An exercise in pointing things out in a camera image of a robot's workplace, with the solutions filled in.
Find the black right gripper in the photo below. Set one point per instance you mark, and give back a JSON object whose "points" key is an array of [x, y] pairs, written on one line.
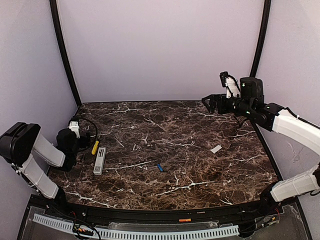
{"points": [[216, 103]]}

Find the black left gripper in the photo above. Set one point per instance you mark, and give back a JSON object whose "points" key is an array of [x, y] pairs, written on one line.
{"points": [[83, 139]]}

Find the yellow handled screwdriver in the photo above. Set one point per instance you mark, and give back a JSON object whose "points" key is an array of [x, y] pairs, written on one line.
{"points": [[96, 145]]}

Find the white remote control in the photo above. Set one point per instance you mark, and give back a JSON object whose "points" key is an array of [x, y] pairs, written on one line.
{"points": [[99, 161]]}

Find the white battery cover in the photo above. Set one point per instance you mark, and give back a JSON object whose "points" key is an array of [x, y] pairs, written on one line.
{"points": [[216, 149]]}

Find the blue battery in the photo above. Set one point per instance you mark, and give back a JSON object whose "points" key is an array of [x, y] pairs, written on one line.
{"points": [[160, 168]]}

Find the orange battery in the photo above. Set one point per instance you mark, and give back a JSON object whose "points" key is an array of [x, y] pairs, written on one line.
{"points": [[185, 220]]}

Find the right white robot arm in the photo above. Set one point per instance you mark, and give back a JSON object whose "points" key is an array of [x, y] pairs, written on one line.
{"points": [[280, 120]]}

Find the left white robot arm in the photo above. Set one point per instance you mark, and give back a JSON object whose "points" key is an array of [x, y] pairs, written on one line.
{"points": [[22, 142]]}

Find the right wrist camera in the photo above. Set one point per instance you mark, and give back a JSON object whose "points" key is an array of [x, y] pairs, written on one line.
{"points": [[231, 85]]}

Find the black front rail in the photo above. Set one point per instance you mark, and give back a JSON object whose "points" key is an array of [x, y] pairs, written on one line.
{"points": [[245, 213]]}

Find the white slotted cable duct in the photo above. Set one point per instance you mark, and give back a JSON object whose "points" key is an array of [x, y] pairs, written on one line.
{"points": [[127, 231]]}

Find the right black frame post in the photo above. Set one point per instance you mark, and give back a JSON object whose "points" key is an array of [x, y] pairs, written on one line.
{"points": [[261, 37]]}

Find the black frame post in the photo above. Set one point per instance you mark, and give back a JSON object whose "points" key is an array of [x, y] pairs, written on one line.
{"points": [[63, 51], [261, 37]]}

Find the left black frame post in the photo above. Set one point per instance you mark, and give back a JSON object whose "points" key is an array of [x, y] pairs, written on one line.
{"points": [[63, 51]]}

